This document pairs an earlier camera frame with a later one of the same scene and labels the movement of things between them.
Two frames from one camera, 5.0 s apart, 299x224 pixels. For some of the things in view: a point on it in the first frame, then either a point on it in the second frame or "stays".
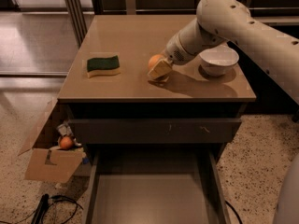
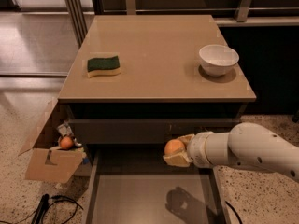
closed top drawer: (149, 131) stays
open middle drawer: (157, 185) stays
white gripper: (175, 52) to (197, 149)
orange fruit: (153, 60) to (173, 146)
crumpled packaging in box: (64, 130) stays
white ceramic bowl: (218, 61) stays
